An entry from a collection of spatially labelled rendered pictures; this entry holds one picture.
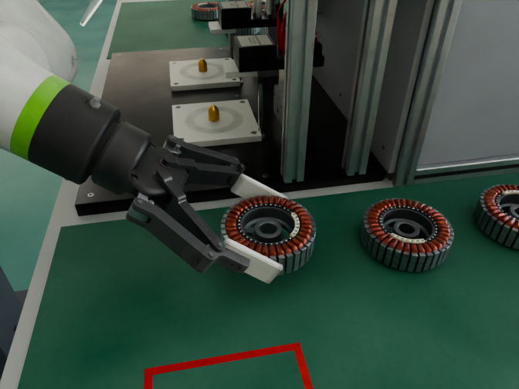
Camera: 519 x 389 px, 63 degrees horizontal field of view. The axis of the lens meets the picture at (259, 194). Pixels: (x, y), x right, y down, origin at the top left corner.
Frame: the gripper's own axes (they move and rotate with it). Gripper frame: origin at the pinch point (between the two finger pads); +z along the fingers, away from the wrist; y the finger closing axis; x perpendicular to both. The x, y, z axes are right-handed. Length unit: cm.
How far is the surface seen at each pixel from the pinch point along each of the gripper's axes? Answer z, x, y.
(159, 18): -36, -28, -107
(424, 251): 17.3, 7.9, -0.4
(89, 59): -95, -151, -267
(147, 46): -32, -26, -79
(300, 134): 0.6, 5.7, -15.2
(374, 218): 12.6, 5.4, -5.5
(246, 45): -11.0, 6.8, -31.4
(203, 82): -14, -11, -48
